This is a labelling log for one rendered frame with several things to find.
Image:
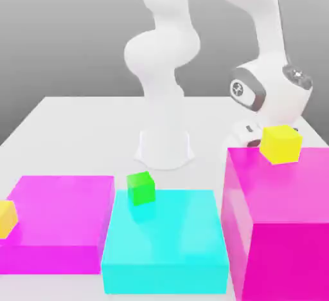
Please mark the large magenta box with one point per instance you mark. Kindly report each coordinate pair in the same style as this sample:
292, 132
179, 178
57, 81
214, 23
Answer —
61, 211

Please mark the large pink box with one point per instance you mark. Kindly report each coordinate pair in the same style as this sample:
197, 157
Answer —
285, 229

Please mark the small orange-yellow cube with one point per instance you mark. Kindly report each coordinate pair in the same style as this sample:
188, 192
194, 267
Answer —
6, 218

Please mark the large cyan box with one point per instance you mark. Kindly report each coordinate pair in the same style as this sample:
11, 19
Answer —
167, 241

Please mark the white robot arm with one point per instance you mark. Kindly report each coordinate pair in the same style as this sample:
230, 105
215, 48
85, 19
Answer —
162, 49

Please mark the small yellow cube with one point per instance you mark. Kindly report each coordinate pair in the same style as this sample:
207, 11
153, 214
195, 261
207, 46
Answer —
280, 144

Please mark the small green cube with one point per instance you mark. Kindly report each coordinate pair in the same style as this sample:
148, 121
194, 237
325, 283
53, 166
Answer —
141, 189

